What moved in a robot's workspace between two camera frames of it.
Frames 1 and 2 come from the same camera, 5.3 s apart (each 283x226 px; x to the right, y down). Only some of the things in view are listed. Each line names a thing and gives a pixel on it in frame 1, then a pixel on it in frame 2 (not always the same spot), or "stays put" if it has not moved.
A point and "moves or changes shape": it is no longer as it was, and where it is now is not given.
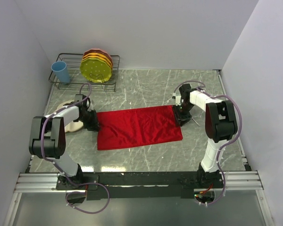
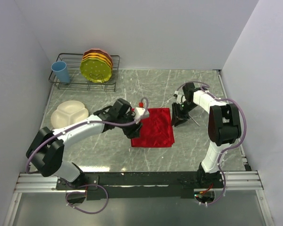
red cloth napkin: x=137 y=126 moves or changes shape
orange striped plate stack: x=99 y=54 stays put
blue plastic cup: x=62 y=71 stays put
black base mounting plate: x=142 y=185 stays put
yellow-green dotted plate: x=95 y=70 stays put
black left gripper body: x=90 y=120 → x=129 y=130
